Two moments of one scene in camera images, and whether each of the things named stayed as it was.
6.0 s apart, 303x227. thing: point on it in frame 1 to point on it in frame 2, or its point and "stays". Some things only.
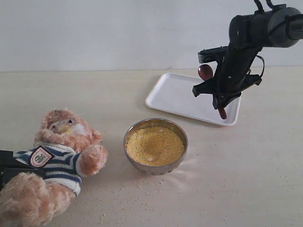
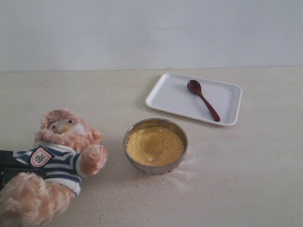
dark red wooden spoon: (206, 72) to (195, 86)
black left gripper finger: (6, 174) stays
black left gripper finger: (7, 161) stays
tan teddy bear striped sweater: (66, 150) stays
